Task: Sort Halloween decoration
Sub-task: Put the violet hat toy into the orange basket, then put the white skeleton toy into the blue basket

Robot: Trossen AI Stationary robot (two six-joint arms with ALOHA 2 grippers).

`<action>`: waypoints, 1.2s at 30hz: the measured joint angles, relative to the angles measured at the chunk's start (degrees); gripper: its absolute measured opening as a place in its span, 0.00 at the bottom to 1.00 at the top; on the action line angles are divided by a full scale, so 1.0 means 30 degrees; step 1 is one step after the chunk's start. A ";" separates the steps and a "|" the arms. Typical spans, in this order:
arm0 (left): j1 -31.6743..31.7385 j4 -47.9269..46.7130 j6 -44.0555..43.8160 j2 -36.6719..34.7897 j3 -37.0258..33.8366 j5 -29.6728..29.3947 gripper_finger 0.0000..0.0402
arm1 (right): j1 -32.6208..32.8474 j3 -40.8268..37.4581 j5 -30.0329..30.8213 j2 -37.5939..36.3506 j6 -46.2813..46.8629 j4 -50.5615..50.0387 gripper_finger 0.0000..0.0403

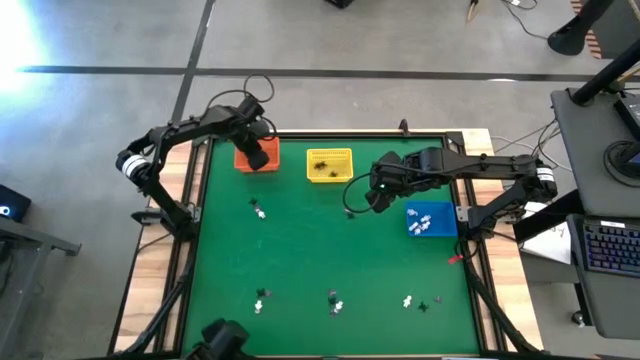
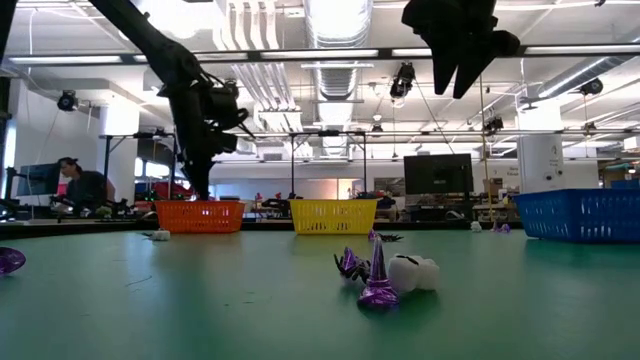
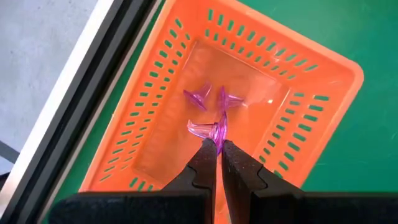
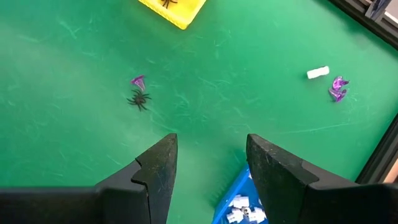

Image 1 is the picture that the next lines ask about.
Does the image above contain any green table mat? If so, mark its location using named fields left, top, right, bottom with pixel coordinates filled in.
left=182, top=137, right=481, bottom=357

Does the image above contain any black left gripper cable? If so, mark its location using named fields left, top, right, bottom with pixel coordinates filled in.
left=203, top=73, right=276, bottom=114

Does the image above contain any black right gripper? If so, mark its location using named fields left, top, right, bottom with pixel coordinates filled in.
left=364, top=147, right=452, bottom=214

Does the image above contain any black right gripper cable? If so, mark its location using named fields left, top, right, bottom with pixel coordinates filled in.
left=341, top=171, right=377, bottom=215

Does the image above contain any white paper sheet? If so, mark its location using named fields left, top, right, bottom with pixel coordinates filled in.
left=519, top=207, right=574, bottom=266

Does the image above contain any yellow plastic basket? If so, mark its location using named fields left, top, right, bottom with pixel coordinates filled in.
left=306, top=147, right=355, bottom=184

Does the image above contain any black box device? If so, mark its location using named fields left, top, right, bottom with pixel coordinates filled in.
left=613, top=92, right=640, bottom=141

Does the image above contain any orange plastic basket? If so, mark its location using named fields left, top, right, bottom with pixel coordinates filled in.
left=233, top=135, right=281, bottom=174

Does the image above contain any dark box with striped edge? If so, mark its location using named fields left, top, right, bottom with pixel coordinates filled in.
left=569, top=0, right=640, bottom=60

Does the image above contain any blue plastic basket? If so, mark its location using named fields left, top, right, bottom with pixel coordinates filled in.
left=405, top=200, right=459, bottom=239

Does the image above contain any black device with light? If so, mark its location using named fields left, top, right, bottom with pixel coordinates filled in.
left=0, top=183, right=32, bottom=224

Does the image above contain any black desk support beam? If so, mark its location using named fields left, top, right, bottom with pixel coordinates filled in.
left=513, top=188, right=586, bottom=245

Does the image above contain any black slanted pole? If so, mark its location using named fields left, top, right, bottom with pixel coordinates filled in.
left=571, top=38, right=640, bottom=107

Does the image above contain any black stand base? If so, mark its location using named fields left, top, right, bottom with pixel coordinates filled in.
left=547, top=0, right=616, bottom=56

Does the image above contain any black aluminium table frame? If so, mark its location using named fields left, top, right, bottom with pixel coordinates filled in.
left=107, top=118, right=544, bottom=360

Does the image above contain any grey side desk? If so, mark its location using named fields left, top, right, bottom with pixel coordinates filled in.
left=0, top=214, right=83, bottom=360

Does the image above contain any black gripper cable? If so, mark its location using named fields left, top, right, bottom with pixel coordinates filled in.
left=203, top=73, right=276, bottom=114
left=341, top=171, right=377, bottom=215

